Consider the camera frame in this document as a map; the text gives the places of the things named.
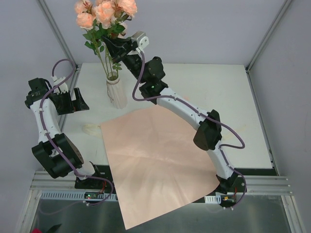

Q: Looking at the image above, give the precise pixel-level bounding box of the peach wrapping paper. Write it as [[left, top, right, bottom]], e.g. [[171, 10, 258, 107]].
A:
[[101, 105, 219, 229]]

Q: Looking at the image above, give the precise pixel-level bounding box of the left aluminium frame post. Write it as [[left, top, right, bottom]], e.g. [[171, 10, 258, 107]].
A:
[[36, 0, 79, 68]]

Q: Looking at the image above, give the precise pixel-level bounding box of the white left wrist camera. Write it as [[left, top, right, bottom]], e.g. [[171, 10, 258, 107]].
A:
[[52, 76, 69, 94]]

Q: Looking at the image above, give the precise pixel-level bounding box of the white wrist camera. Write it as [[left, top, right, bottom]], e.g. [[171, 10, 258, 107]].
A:
[[52, 76, 69, 94], [128, 31, 149, 55]]

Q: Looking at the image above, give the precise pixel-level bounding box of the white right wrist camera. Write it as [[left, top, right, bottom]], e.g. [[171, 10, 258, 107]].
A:
[[128, 31, 149, 55]]

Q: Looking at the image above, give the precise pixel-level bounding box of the left white cable duct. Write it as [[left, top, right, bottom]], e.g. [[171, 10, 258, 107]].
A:
[[41, 191, 117, 201]]

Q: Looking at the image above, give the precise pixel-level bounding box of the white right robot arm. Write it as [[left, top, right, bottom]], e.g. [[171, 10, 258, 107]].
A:
[[101, 31, 237, 194]]

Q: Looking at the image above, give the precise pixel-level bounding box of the white ribbed ceramic vase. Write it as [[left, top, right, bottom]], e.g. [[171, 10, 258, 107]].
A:
[[106, 71, 127, 109]]

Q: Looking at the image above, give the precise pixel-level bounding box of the aluminium frame post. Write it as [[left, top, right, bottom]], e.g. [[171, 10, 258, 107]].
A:
[[36, 0, 79, 68], [245, 0, 294, 74]]

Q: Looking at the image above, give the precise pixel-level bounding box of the small peach rose stem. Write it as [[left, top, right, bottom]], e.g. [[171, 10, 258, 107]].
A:
[[111, 0, 138, 38]]

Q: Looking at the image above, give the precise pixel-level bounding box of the aluminium front rail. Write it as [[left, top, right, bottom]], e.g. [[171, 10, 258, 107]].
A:
[[30, 171, 294, 196]]

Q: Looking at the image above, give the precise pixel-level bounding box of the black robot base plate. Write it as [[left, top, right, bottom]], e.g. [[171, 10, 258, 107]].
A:
[[74, 164, 246, 196]]

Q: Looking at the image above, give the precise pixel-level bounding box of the cream printed ribbon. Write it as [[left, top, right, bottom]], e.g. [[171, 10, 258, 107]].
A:
[[82, 124, 102, 138]]

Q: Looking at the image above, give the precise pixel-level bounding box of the right white cable duct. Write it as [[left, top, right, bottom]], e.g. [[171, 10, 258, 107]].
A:
[[204, 195, 221, 204]]

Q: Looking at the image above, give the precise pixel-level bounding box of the white cable duct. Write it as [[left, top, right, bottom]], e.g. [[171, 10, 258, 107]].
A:
[[204, 195, 221, 204], [41, 191, 117, 201]]

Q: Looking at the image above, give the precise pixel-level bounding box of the right aluminium frame post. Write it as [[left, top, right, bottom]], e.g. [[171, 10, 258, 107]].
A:
[[245, 0, 294, 74]]

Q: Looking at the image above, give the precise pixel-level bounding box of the pale pink rose stem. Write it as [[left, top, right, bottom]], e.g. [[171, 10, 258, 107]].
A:
[[104, 21, 129, 80]]

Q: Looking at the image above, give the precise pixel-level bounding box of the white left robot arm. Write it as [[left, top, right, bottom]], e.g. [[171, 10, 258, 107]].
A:
[[25, 76, 103, 189]]

